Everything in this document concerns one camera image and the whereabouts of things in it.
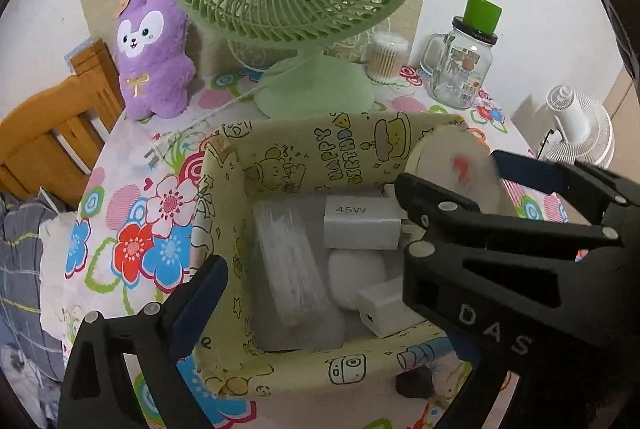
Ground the grey white printed cloth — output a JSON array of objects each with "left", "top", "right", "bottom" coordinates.
[{"left": 0, "top": 343, "right": 53, "bottom": 425}]

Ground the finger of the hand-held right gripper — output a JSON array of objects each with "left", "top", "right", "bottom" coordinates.
[
  {"left": 492, "top": 150, "right": 640, "bottom": 235},
  {"left": 395, "top": 174, "right": 626, "bottom": 260}
]

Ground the yellow cartoon storage box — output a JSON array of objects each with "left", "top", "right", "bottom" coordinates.
[{"left": 192, "top": 111, "right": 481, "bottom": 397}]

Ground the cotton swab container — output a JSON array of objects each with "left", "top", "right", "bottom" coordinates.
[{"left": 364, "top": 33, "right": 410, "bottom": 84}]

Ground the grey blue plaid quilt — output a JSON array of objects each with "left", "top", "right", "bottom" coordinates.
[{"left": 0, "top": 191, "right": 68, "bottom": 370}]

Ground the small white fan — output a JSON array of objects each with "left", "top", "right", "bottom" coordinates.
[{"left": 542, "top": 85, "right": 615, "bottom": 168}]

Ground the blue patterned sticker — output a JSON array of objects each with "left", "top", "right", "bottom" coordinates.
[{"left": 65, "top": 38, "right": 96, "bottom": 60}]

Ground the floral tablecloth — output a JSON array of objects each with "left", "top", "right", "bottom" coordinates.
[{"left": 62, "top": 64, "right": 581, "bottom": 429}]

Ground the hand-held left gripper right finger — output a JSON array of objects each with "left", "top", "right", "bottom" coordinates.
[{"left": 437, "top": 334, "right": 511, "bottom": 429}]

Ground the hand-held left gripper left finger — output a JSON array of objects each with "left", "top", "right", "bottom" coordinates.
[{"left": 57, "top": 255, "right": 228, "bottom": 429}]

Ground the large white charger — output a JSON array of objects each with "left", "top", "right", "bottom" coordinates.
[{"left": 322, "top": 195, "right": 408, "bottom": 251}]

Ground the purple plush toy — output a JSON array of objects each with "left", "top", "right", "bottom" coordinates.
[{"left": 114, "top": 0, "right": 197, "bottom": 120}]

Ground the small white adapter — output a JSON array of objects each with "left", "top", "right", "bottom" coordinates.
[{"left": 356, "top": 276, "right": 426, "bottom": 339}]

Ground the glass jar mug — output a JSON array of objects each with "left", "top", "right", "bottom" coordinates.
[{"left": 420, "top": 16, "right": 498, "bottom": 110}]

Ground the wooden chair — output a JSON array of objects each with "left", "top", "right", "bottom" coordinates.
[{"left": 0, "top": 40, "right": 126, "bottom": 197}]

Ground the round cream cartoon compact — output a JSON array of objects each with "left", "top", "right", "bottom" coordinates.
[{"left": 404, "top": 124, "right": 518, "bottom": 217}]

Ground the small black object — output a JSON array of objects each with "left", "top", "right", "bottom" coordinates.
[{"left": 396, "top": 370, "right": 434, "bottom": 398}]

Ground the white round case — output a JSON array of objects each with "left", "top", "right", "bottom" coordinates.
[{"left": 327, "top": 249, "right": 390, "bottom": 310}]

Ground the green plastic cup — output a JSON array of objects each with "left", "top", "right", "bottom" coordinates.
[{"left": 462, "top": 0, "right": 503, "bottom": 32}]

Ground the clear plastic packet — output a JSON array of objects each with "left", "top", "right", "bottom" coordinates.
[{"left": 252, "top": 201, "right": 346, "bottom": 350}]

